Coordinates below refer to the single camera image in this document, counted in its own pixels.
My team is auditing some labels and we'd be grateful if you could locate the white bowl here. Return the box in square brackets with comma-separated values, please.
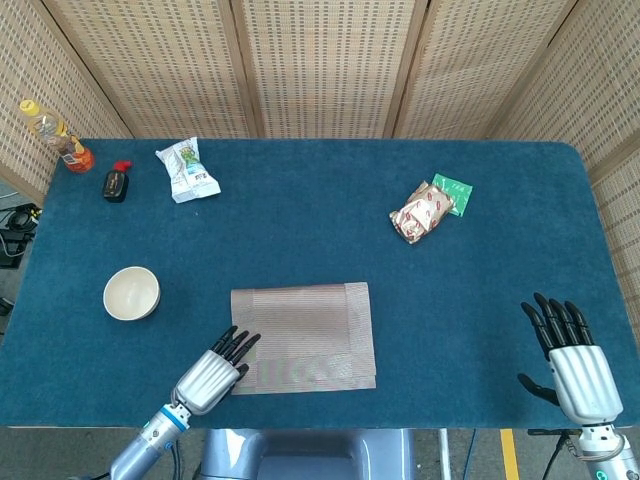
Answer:
[102, 266, 162, 322]

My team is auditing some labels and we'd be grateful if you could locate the grey metal table leg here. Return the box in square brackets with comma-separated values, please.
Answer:
[438, 428, 453, 480]

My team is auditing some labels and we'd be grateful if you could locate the woven folding screen panel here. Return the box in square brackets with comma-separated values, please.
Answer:
[394, 0, 586, 140]
[487, 0, 640, 381]
[0, 0, 134, 206]
[229, 0, 430, 140]
[42, 0, 264, 140]

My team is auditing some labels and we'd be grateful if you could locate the beige woven placemat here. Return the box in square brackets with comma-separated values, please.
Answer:
[229, 281, 378, 396]

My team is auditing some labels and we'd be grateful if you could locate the gold foil snack package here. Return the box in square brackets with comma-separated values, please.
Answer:
[388, 180, 456, 247]

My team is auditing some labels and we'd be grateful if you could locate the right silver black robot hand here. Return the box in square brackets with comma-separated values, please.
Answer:
[517, 292, 625, 429]

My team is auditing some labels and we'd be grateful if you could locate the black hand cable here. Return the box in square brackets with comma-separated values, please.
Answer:
[164, 439, 186, 480]

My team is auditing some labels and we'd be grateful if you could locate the orange drink bottle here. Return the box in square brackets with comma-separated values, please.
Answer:
[18, 98, 96, 175]

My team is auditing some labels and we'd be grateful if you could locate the white snack bag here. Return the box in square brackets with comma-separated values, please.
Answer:
[154, 136, 222, 205]

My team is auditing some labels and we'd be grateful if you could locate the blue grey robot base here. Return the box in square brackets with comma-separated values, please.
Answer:
[197, 428, 416, 480]

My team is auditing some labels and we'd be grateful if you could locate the blue carpet table cover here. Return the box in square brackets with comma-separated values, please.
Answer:
[0, 138, 630, 430]

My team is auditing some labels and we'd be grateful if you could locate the black sauce bottle red cap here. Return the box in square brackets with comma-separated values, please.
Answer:
[102, 159, 134, 204]

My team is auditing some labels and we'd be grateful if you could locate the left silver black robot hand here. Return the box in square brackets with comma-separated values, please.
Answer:
[171, 325, 262, 416]

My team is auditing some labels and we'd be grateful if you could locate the black floor cable bundle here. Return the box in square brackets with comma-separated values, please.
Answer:
[0, 202, 41, 269]

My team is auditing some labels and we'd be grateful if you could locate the green tea sachet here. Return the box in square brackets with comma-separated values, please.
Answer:
[430, 172, 474, 218]

